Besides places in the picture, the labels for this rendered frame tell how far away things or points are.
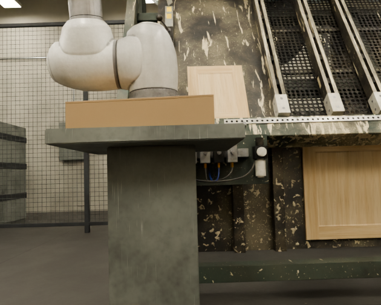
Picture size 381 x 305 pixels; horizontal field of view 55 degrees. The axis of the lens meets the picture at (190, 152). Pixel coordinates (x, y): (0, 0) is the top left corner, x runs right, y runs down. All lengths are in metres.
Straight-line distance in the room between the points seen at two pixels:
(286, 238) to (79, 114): 1.47
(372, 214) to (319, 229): 0.31
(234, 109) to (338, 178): 0.70
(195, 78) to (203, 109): 1.15
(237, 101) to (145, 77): 0.94
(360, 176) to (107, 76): 1.55
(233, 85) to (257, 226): 0.79
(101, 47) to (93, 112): 0.25
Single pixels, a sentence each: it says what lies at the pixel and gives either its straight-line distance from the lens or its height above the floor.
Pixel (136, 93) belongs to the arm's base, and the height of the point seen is 0.87.
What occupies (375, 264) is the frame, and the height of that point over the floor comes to 0.16.
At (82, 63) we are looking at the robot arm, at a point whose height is 0.96.
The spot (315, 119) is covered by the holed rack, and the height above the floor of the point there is 0.88.
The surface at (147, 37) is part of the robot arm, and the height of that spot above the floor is 1.04.
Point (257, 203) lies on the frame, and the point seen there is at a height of 0.45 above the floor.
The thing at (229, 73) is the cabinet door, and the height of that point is 1.19.
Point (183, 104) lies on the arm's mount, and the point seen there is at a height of 0.81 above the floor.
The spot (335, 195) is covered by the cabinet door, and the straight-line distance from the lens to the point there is 2.19.
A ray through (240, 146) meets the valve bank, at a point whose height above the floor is 0.75.
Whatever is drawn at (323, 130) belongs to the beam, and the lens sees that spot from 1.93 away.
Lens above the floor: 0.63
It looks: 3 degrees up
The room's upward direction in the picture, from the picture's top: 2 degrees counter-clockwise
